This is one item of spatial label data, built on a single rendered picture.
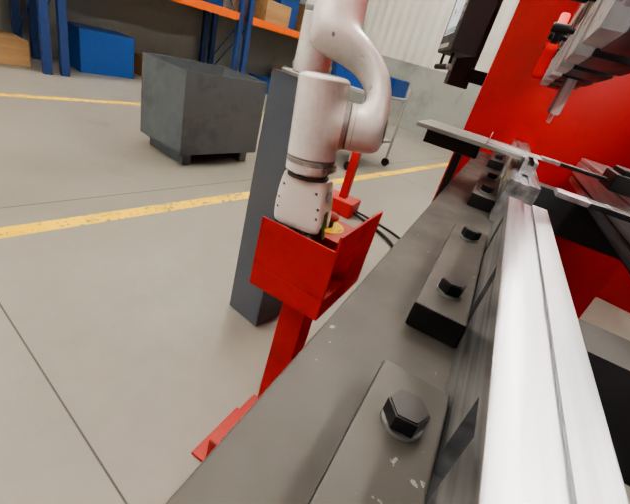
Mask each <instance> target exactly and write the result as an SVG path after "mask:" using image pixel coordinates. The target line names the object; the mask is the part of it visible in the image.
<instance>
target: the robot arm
mask: <svg viewBox="0 0 630 504"><path fill-rule="evenodd" d="M368 1H369V0H307V2H306V6H305V11H304V16H303V21H302V26H301V31H300V36H299V41H298V45H297V50H296V55H295V59H294V60H293V62H292V65H293V69H292V68H287V66H284V67H282V71H283V72H285V73H287V74H290V75H293V76H296V77H298V83H297V90H296V97H295V104H294V111H293V118H292V125H291V132H290V139H289V146H288V152H287V159H286V168H287V170H285V171H284V174H283V176H282V179H281V182H280V185H279V189H278V193H277V197H276V203H275V210H274V216H275V220H274V221H275V222H277V223H279V224H281V225H283V226H285V227H287V228H289V229H291V230H293V231H295V232H297V233H298V232H299V234H301V235H303V236H305V237H307V238H309V239H311V240H315V241H321V240H323V239H324V238H325V232H324V229H327V228H328V227H329V223H330V218H331V211H332V202H333V180H331V179H329V176H328V175H330V174H332V173H335V172H336V170H337V166H334V163H335V159H336V154H337V151H338V150H346V151H351V152H356V153H362V154H372V153H375V152H377V151H378V150H379V149H380V147H381V146H382V144H383V140H384V138H385V133H386V129H387V125H388V118H389V113H390V106H391V96H392V89H391V80H390V75H389V72H388V69H387V66H386V64H385V62H384V59H383V57H382V56H381V54H380V52H379V51H378V49H377V48H376V47H375V46H374V44H373V43H372V42H371V41H370V39H369V38H368V37H367V36H366V35H365V33H364V32H363V25H364V20H365V15H366V10H367V6H368ZM332 60H333V61H335V62H337V63H338V64H340V65H342V66H343V67H345V68H346V69H348V70H349V71H350V72H351V73H352V74H353V75H354V76H355V77H356V78H357V79H358V80H359V82H360V83H361V85H362V87H363V90H364V93H365V102H364V103H363V104H357V103H352V102H349V100H348V95H349V90H350V82H349V81H348V80H347V79H345V78H343V77H340V76H336V75H332V74H329V71H330V67H331V62H332ZM299 230H300V231H299Z"/></svg>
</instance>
